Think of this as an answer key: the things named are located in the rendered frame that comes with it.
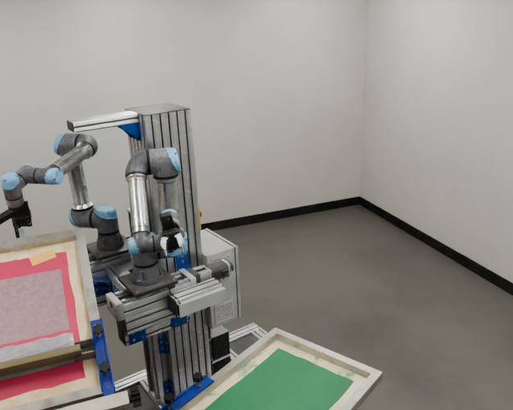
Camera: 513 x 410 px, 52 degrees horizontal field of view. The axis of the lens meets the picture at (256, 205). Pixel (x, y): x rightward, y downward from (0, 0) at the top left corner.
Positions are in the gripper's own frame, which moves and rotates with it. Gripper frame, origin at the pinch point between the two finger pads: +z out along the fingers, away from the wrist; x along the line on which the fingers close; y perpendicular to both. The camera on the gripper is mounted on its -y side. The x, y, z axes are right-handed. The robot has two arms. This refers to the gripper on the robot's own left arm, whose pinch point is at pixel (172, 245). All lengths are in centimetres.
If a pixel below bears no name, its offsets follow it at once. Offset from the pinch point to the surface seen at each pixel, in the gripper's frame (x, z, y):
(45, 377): 59, 0, 42
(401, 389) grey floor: -121, -89, 186
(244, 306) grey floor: -36, -222, 175
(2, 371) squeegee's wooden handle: 71, 5, 31
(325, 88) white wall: -196, -425, 41
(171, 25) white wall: -33, -395, -61
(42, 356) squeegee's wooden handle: 57, 3, 31
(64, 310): 51, -24, 28
